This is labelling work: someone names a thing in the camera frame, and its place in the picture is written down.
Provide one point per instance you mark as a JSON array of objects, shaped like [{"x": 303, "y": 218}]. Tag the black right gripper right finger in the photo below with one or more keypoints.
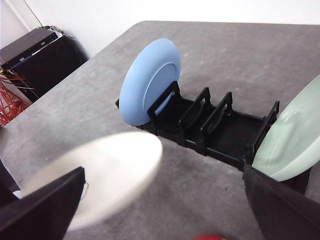
[{"x": 283, "y": 210}]

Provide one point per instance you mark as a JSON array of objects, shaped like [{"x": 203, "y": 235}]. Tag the red yellow pomegranate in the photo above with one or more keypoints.
[{"x": 207, "y": 237}]

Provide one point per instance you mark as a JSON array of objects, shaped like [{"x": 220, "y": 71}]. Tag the white plate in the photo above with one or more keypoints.
[{"x": 119, "y": 169}]

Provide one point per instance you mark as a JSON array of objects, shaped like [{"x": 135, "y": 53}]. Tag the green plate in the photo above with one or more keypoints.
[{"x": 291, "y": 144}]

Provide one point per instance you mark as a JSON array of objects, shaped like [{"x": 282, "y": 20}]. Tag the black plate rack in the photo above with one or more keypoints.
[{"x": 217, "y": 131}]

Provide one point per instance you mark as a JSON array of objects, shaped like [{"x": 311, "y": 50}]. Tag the blue plate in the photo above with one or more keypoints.
[{"x": 148, "y": 75}]

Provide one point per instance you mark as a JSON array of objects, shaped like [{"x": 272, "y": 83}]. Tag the black equipment cabinet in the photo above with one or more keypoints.
[{"x": 42, "y": 58}]

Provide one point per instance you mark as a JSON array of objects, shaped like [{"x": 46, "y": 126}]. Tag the orange cable bundle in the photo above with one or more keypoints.
[{"x": 12, "y": 100}]

